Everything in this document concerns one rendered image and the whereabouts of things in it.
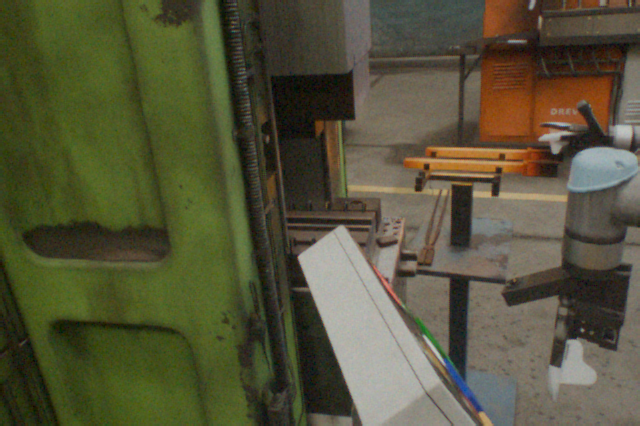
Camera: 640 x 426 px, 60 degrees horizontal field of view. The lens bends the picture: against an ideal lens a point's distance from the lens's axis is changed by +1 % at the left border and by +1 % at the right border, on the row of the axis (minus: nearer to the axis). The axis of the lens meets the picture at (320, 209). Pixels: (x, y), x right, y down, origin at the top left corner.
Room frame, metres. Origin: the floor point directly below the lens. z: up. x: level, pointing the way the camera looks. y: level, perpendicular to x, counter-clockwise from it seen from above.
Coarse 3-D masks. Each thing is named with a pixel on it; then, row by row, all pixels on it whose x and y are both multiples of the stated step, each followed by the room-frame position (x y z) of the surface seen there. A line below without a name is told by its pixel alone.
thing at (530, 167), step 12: (432, 168) 1.58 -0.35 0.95; (444, 168) 1.56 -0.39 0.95; (456, 168) 1.55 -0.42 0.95; (468, 168) 1.54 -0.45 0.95; (480, 168) 1.53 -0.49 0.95; (492, 168) 1.51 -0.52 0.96; (504, 168) 1.50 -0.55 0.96; (516, 168) 1.49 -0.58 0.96; (528, 168) 1.48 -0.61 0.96; (540, 168) 1.47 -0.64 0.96; (552, 168) 1.46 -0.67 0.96
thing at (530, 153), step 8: (440, 152) 1.69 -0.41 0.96; (448, 152) 1.68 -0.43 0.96; (456, 152) 1.67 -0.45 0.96; (464, 152) 1.66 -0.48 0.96; (472, 152) 1.65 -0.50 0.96; (480, 152) 1.64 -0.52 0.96; (488, 152) 1.63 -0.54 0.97; (496, 152) 1.62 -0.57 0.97; (504, 152) 1.61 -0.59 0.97; (512, 152) 1.61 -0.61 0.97; (520, 152) 1.60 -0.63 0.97; (528, 152) 1.58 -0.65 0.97; (536, 152) 1.58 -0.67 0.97; (544, 152) 1.57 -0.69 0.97; (552, 152) 1.56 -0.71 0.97; (560, 152) 1.56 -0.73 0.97; (560, 160) 1.55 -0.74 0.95
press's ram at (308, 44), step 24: (264, 0) 0.99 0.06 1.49; (288, 0) 0.98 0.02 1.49; (312, 0) 0.97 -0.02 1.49; (336, 0) 0.96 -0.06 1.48; (360, 0) 1.12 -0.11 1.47; (264, 24) 0.99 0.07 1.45; (288, 24) 0.98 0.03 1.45; (312, 24) 0.97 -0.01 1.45; (336, 24) 0.96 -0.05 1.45; (360, 24) 1.11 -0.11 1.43; (288, 48) 0.98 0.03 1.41; (312, 48) 0.97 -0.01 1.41; (336, 48) 0.96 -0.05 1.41; (360, 48) 1.09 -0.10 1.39; (288, 72) 0.98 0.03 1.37; (312, 72) 0.97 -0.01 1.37; (336, 72) 0.96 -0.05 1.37
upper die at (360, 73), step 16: (368, 64) 1.19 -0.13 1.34; (272, 80) 1.04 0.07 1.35; (288, 80) 1.03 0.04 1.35; (304, 80) 1.02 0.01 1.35; (320, 80) 1.02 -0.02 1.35; (336, 80) 1.01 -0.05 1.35; (352, 80) 1.00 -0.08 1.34; (368, 80) 1.18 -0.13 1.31; (288, 96) 1.03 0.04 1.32; (304, 96) 1.02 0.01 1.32; (320, 96) 1.02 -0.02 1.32; (336, 96) 1.01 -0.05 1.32; (352, 96) 1.00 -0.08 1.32; (368, 96) 1.17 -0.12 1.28; (288, 112) 1.03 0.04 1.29; (304, 112) 1.03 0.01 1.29; (320, 112) 1.02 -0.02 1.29; (336, 112) 1.01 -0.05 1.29; (352, 112) 1.00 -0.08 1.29
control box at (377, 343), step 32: (320, 256) 0.65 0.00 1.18; (352, 256) 0.61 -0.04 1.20; (320, 288) 0.59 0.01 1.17; (352, 288) 0.55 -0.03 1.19; (384, 288) 0.55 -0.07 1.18; (352, 320) 0.50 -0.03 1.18; (384, 320) 0.47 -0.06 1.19; (352, 352) 0.46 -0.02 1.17; (384, 352) 0.43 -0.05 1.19; (416, 352) 0.41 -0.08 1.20; (352, 384) 0.42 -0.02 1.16; (384, 384) 0.40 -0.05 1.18; (416, 384) 0.38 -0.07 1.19; (448, 384) 0.42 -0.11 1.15; (384, 416) 0.36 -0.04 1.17; (416, 416) 0.37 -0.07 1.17; (448, 416) 0.37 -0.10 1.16
